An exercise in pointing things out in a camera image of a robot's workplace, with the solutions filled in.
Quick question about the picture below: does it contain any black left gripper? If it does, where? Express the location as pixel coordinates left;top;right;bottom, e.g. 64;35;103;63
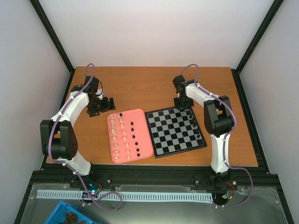
88;97;116;117

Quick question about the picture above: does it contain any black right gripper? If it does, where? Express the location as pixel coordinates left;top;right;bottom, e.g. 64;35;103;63
174;96;194;111

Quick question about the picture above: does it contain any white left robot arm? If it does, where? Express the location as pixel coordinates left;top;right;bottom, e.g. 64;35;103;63
40;76;115;188

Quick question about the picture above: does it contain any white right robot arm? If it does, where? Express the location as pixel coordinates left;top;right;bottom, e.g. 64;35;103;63
172;75;235;189

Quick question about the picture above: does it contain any black and white chessboard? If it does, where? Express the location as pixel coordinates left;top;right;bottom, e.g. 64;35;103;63
145;107;207;158

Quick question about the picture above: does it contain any pink plastic tray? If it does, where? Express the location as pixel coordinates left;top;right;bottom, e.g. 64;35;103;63
107;109;154;164

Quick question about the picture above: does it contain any blue plastic bin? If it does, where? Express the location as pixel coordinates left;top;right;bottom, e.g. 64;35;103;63
44;201;100;224

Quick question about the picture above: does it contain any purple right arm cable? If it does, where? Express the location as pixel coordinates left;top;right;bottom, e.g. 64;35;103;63
181;64;254;209

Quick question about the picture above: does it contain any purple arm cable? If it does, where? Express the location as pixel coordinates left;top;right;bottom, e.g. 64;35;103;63
48;63;124;212
181;64;254;209

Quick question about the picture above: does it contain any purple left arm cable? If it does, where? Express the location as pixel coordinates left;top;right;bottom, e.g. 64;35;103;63
48;63;124;212

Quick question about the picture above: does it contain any black aluminium frame base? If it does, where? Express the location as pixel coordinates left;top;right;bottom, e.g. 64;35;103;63
15;69;294;224

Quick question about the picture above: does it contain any light blue cable duct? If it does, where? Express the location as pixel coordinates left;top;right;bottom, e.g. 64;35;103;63
36;189;213;203

